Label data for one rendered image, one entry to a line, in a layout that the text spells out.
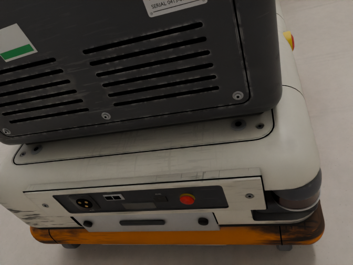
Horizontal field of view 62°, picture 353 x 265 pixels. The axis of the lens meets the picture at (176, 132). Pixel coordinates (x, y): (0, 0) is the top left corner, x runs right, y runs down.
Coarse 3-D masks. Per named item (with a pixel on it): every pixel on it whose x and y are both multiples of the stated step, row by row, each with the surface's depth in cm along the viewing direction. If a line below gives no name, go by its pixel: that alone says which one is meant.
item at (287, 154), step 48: (288, 48) 60; (288, 96) 48; (48, 144) 58; (96, 144) 54; (144, 144) 50; (192, 144) 46; (240, 144) 43; (288, 144) 40; (0, 192) 56; (288, 192) 42; (48, 240) 66; (96, 240) 62; (144, 240) 58; (192, 240) 55; (240, 240) 52; (288, 240) 50
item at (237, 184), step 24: (24, 192) 52; (48, 192) 50; (72, 192) 49; (96, 192) 48; (120, 192) 47; (144, 192) 46; (168, 192) 45; (192, 192) 44; (216, 192) 43; (240, 192) 42; (264, 192) 42
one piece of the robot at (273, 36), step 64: (0, 0) 35; (64, 0) 34; (128, 0) 33; (192, 0) 32; (256, 0) 31; (0, 64) 42; (64, 64) 41; (128, 64) 39; (192, 64) 38; (256, 64) 36; (0, 128) 53; (64, 128) 51; (128, 128) 49
